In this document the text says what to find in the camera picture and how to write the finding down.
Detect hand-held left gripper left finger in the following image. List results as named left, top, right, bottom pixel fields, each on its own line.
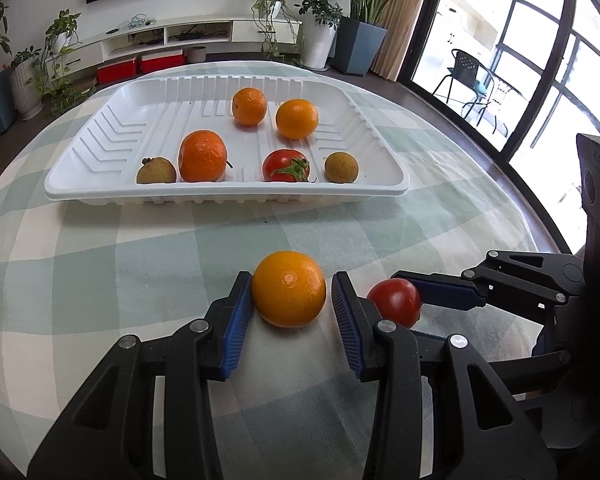
left=27, top=270, right=254, bottom=480

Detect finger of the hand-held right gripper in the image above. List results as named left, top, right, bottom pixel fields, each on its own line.
left=410, top=330, right=575, bottom=397
left=390, top=250, right=587, bottom=322

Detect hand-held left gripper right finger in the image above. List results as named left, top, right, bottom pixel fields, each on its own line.
left=331, top=270, right=557, bottom=480

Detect smooth red tomato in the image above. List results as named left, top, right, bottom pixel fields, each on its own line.
left=366, top=278, right=422, bottom=330

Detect round yellow-orange orange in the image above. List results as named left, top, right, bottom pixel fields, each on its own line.
left=275, top=98, right=320, bottom=140
left=250, top=250, right=327, bottom=329

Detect brown round fruit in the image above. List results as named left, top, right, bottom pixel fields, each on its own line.
left=323, top=152, right=360, bottom=184
left=136, top=156, right=177, bottom=185

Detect red tomato with green calyx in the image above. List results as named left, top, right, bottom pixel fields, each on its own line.
left=262, top=148, right=317, bottom=184

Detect large tangerine with stem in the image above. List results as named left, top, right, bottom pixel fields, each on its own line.
left=178, top=130, right=229, bottom=183

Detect small dark orange tangerine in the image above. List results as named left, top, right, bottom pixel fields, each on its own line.
left=231, top=87, right=268, bottom=127

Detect white ribbed plastic tray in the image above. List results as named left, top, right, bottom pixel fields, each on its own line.
left=44, top=74, right=411, bottom=207

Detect black metal chair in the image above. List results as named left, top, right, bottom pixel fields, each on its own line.
left=431, top=48, right=501, bottom=126

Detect broad-leaf plant in blue pot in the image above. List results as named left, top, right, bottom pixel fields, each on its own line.
left=321, top=0, right=441, bottom=78

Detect beige curtain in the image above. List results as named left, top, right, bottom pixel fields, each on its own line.
left=370, top=0, right=437, bottom=83

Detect schefflera in white round pot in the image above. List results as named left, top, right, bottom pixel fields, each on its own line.
left=294, top=0, right=344, bottom=72

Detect white television cabinet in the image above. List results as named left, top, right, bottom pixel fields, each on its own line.
left=55, top=14, right=303, bottom=73

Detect plant in white ribbed pot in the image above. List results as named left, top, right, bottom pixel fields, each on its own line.
left=7, top=47, right=45, bottom=122

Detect vine plant on cabinet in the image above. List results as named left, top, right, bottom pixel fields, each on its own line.
left=251, top=0, right=306, bottom=67

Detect trailing pothos plant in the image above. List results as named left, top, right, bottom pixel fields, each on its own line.
left=30, top=9, right=98, bottom=116

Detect black glass door frame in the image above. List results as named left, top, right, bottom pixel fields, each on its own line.
left=405, top=0, right=600, bottom=256

